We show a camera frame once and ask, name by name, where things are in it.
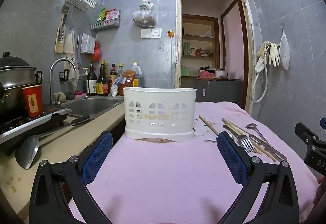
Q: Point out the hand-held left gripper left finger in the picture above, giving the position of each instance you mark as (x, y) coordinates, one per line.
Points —
(98, 155)

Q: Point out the clear yellow-capped bottle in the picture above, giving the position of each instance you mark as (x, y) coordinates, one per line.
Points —
(121, 69)

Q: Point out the green dish soap bottle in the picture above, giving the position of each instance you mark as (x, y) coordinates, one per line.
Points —
(82, 82)

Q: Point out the green snack packet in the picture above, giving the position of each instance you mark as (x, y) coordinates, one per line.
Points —
(101, 15)

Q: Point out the metal cooking spatula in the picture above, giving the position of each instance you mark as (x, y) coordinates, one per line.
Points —
(26, 150)

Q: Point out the worn door frame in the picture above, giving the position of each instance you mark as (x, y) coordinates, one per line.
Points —
(178, 35)

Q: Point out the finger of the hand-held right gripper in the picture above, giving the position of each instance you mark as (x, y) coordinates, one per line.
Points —
(305, 133)
(323, 122)

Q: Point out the dark pump bottle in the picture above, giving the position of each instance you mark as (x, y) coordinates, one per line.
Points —
(91, 81)

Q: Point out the metal fork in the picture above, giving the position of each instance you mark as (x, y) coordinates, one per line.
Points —
(245, 143)
(229, 128)

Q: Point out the wooden chopstick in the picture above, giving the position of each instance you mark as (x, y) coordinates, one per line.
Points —
(207, 124)
(268, 156)
(239, 127)

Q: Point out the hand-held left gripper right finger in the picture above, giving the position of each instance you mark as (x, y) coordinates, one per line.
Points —
(233, 160)

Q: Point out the white wall switch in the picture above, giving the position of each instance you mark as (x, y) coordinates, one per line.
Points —
(146, 33)

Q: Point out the red paper cup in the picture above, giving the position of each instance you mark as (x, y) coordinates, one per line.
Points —
(32, 101)

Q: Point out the glass jar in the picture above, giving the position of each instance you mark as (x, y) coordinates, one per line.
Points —
(193, 51)

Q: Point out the cream rubber glove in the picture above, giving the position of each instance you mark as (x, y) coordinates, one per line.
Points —
(274, 54)
(261, 58)

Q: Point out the white perforated wall box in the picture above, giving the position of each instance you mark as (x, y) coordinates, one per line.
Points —
(87, 44)

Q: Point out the steel sink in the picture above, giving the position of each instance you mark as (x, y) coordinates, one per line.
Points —
(91, 106)

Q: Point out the clear salt bag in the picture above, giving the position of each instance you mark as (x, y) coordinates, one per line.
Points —
(116, 87)

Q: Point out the white pot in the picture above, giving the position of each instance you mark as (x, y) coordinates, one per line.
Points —
(221, 73)

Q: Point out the orange wall hook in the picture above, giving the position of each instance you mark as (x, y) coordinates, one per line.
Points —
(170, 33)

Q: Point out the red snack packet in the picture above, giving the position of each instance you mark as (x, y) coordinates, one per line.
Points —
(112, 14)

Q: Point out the metal spoon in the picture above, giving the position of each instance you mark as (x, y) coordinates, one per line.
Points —
(230, 134)

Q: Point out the black induction cooktop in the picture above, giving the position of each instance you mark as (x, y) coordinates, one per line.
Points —
(25, 124)

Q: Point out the soy sauce bottle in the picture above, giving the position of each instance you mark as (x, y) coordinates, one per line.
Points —
(102, 83)

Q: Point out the red plastic bag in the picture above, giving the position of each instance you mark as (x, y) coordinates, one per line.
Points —
(96, 53)

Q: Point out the wooden shelf unit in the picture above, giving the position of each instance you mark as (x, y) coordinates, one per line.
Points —
(198, 38)

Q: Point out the beige hanging towel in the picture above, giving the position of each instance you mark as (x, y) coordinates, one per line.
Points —
(69, 45)

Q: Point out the black wall outlet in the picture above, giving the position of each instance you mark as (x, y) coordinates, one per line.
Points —
(63, 75)

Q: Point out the hanging clear plastic bag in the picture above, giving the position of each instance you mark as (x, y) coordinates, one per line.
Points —
(144, 17)

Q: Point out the cooking oil jug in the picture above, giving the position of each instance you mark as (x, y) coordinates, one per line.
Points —
(136, 73)

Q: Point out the white plastic utensil basket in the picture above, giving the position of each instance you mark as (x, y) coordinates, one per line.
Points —
(160, 101)

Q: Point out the pink cloth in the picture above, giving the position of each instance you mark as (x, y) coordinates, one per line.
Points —
(163, 175)

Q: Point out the grey wall shelf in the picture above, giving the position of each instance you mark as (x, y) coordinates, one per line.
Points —
(105, 24)

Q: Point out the red chili powder packet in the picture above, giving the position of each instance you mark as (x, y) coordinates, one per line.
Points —
(127, 78)

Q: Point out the white wall socket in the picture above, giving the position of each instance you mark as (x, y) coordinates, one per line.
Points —
(156, 33)

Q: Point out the steel faucet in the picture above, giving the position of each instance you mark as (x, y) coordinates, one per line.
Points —
(52, 78)

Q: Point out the steel steamer pot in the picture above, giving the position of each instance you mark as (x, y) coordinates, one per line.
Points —
(15, 78)

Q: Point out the green box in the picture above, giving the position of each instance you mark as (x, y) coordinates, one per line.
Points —
(188, 72)

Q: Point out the white mesh bag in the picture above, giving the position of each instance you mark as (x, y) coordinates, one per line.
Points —
(284, 50)

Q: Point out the wooden cutting board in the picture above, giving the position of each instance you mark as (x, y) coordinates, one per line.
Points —
(59, 43)

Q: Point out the person's right hand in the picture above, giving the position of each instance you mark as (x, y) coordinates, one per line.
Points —
(322, 188)

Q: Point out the red cloth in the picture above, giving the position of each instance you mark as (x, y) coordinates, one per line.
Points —
(206, 75)

